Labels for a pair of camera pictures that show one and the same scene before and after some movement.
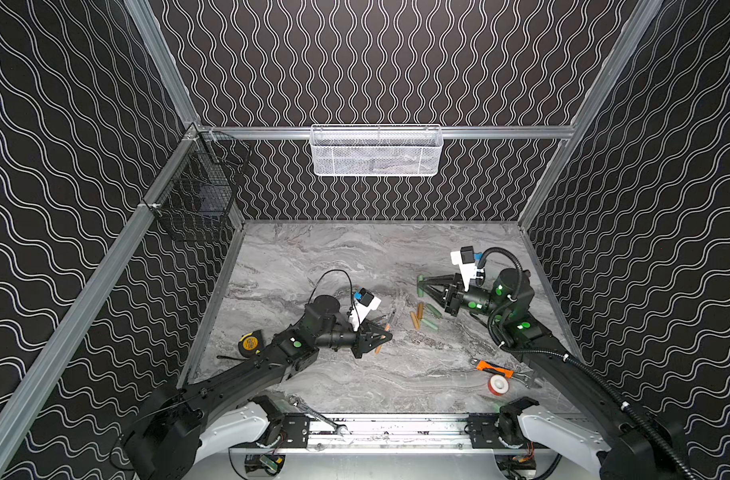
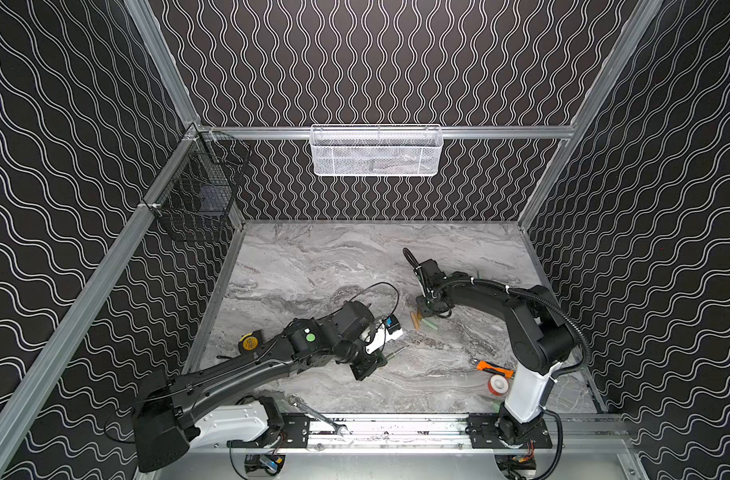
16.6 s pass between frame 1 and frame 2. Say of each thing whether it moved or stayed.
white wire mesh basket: stayed
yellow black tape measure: stayed
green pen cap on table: stayed
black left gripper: moved
